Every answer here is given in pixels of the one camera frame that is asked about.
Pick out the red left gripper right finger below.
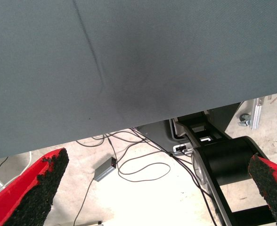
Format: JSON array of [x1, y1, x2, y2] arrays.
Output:
[[248, 154, 277, 226]]

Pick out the dark grey table cloth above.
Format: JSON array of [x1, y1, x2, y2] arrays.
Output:
[[0, 0, 277, 161]]

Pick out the silver usb hub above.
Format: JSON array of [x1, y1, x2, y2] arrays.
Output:
[[173, 144, 193, 155]]

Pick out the dark grey base housing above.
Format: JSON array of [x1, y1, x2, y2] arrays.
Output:
[[135, 119, 193, 153]]

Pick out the grey power box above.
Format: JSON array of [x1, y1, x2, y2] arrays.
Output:
[[93, 157, 118, 182]]

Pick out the grey caster wheel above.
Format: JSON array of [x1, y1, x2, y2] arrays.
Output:
[[238, 113, 251, 127]]

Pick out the thin black floor cable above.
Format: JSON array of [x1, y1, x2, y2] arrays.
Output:
[[73, 176, 96, 226], [130, 128, 218, 226], [76, 133, 111, 148], [106, 134, 171, 183]]

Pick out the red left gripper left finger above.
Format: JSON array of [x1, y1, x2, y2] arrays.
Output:
[[0, 147, 70, 226]]

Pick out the white floor cable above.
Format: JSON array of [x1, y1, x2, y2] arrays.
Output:
[[23, 151, 33, 174]]

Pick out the aluminium profile bar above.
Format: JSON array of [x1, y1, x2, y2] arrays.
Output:
[[250, 96, 266, 130]]

